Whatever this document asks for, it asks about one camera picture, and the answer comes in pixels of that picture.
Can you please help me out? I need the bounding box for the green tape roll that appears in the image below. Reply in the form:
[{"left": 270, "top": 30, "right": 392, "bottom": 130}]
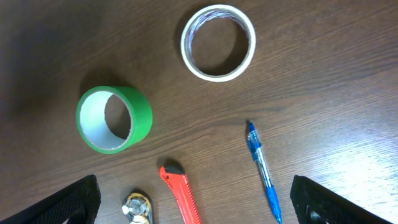
[{"left": 76, "top": 86, "right": 153, "bottom": 154}]

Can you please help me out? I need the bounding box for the white masking tape roll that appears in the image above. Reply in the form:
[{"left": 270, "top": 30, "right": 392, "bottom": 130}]
[{"left": 180, "top": 4, "right": 256, "bottom": 82}]

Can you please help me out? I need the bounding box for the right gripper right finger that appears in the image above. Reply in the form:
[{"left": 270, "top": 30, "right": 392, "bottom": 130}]
[{"left": 290, "top": 175, "right": 388, "bottom": 224}]

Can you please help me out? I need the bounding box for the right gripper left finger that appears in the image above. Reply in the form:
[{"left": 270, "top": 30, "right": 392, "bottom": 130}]
[{"left": 1, "top": 174, "right": 101, "bottom": 224}]

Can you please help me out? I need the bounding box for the orange utility knife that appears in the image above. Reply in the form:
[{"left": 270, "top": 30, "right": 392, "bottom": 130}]
[{"left": 159, "top": 165, "right": 202, "bottom": 224}]

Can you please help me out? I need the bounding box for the yellow correction tape dispenser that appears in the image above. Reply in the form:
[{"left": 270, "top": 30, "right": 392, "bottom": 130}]
[{"left": 121, "top": 189, "right": 154, "bottom": 224}]

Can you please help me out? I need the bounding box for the blue ballpoint pen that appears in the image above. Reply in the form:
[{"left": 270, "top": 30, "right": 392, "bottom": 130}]
[{"left": 247, "top": 121, "right": 282, "bottom": 224}]

